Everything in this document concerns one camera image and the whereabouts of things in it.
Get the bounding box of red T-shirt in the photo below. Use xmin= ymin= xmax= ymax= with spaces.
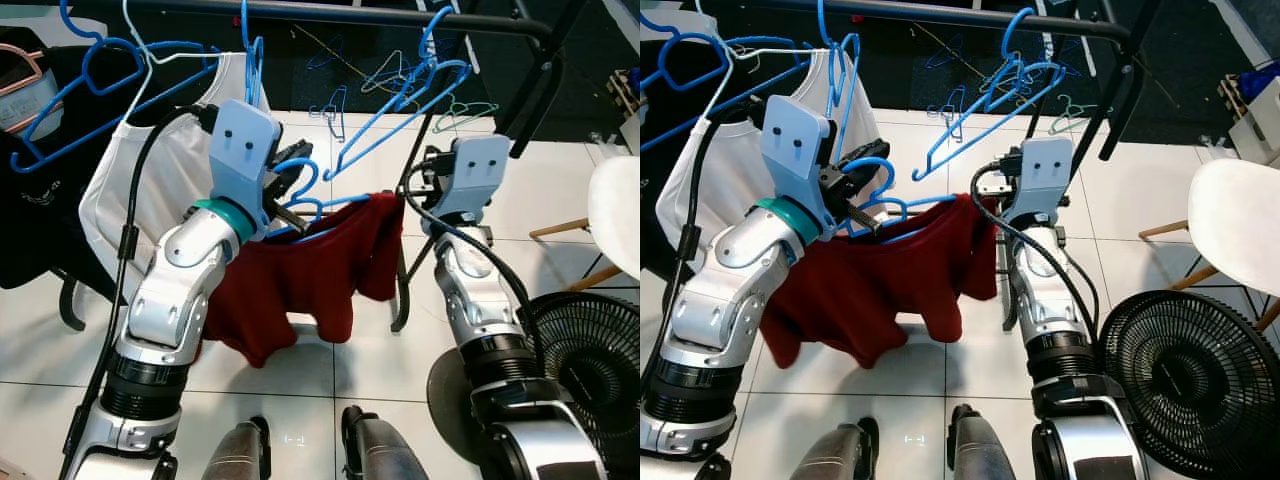
xmin=758 ymin=192 xmax=1001 ymax=371
xmin=200 ymin=190 xmax=407 ymax=369

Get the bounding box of white plastic chair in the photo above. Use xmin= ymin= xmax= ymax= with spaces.
xmin=528 ymin=155 xmax=641 ymax=293
xmin=1138 ymin=158 xmax=1280 ymax=331

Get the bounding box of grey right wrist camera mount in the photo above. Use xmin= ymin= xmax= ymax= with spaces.
xmin=440 ymin=135 xmax=514 ymax=226
xmin=1003 ymin=135 xmax=1076 ymax=226

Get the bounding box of black pedestal fan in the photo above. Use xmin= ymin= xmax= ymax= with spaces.
xmin=1095 ymin=290 xmax=1280 ymax=480
xmin=425 ymin=292 xmax=641 ymax=480

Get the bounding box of pale wire hanger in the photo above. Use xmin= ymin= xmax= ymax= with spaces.
xmin=695 ymin=0 xmax=831 ymax=121
xmin=120 ymin=0 xmax=251 ymax=126

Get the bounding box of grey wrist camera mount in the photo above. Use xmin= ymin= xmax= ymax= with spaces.
xmin=440 ymin=135 xmax=514 ymax=226
xmin=208 ymin=98 xmax=284 ymax=241
xmin=1003 ymin=135 xmax=1076 ymax=226
xmin=760 ymin=95 xmax=839 ymax=241

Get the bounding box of black metal clothes rack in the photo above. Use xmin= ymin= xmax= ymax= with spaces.
xmin=58 ymin=0 xmax=613 ymax=334
xmin=690 ymin=0 xmax=1166 ymax=334

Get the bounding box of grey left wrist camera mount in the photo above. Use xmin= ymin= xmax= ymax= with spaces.
xmin=760 ymin=95 xmax=839 ymax=241
xmin=208 ymin=98 xmax=284 ymax=241

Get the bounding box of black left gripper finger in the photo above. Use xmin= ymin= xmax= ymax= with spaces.
xmin=845 ymin=198 xmax=888 ymax=237
xmin=268 ymin=142 xmax=315 ymax=186
xmin=272 ymin=202 xmax=313 ymax=235
xmin=832 ymin=142 xmax=883 ymax=181

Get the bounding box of white drawer cabinet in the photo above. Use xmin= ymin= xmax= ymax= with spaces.
xmin=1235 ymin=85 xmax=1280 ymax=166

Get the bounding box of thin blue wire hanger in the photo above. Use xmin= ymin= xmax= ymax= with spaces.
xmin=308 ymin=85 xmax=349 ymax=141
xmin=925 ymin=85 xmax=966 ymax=141

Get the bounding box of silver robot right leg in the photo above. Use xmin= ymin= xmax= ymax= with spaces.
xmin=945 ymin=405 xmax=1016 ymax=480
xmin=340 ymin=405 xmax=431 ymax=480

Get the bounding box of teal wire hanger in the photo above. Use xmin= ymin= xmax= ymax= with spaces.
xmin=432 ymin=98 xmax=499 ymax=136
xmin=1045 ymin=95 xmax=1113 ymax=134

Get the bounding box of white T-shirt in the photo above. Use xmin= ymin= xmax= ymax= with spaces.
xmin=655 ymin=48 xmax=881 ymax=276
xmin=78 ymin=52 xmax=273 ymax=301

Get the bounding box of pink clothes hanger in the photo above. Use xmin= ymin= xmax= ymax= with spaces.
xmin=0 ymin=40 xmax=49 ymax=99

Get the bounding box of wooden pallet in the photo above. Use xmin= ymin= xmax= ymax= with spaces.
xmin=1215 ymin=75 xmax=1251 ymax=161
xmin=603 ymin=68 xmax=641 ymax=141

